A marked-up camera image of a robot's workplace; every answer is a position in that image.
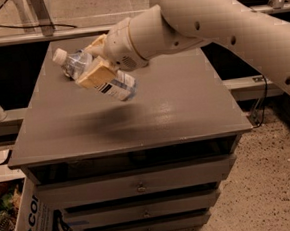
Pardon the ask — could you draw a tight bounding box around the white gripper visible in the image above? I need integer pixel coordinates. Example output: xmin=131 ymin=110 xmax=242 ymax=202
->
xmin=76 ymin=17 xmax=148 ymax=88

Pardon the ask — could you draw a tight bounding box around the clear bottle with blue label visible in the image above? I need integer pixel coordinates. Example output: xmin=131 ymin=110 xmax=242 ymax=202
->
xmin=52 ymin=48 xmax=137 ymax=101

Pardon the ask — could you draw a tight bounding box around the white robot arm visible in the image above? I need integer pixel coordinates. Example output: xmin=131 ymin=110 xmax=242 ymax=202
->
xmin=77 ymin=0 xmax=290 ymax=95

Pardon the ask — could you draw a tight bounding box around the grey drawer cabinet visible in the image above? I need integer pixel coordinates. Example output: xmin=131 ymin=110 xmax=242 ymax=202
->
xmin=9 ymin=49 xmax=251 ymax=218

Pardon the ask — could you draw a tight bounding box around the top grey drawer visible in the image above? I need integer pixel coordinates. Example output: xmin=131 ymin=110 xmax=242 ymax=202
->
xmin=37 ymin=154 xmax=237 ymax=210

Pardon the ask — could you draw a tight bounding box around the grey drawer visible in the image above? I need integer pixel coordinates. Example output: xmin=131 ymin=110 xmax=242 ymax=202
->
xmin=37 ymin=154 xmax=237 ymax=210
xmin=96 ymin=209 xmax=211 ymax=231
xmin=64 ymin=189 xmax=220 ymax=231

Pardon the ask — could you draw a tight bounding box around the middle grey drawer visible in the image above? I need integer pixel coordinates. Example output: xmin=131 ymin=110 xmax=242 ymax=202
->
xmin=64 ymin=189 xmax=220 ymax=231

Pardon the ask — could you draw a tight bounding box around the bottom grey drawer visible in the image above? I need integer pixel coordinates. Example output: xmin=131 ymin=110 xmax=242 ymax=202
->
xmin=96 ymin=209 xmax=211 ymax=231

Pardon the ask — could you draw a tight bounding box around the white cardboard box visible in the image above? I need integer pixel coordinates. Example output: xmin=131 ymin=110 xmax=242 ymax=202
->
xmin=0 ymin=174 xmax=57 ymax=231

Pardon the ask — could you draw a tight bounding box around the black cable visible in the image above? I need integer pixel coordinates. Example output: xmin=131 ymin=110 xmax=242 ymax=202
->
xmin=0 ymin=0 xmax=79 ymax=36

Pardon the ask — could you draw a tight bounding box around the metal frame rail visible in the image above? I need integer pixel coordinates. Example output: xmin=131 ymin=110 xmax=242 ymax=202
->
xmin=0 ymin=0 xmax=290 ymax=46

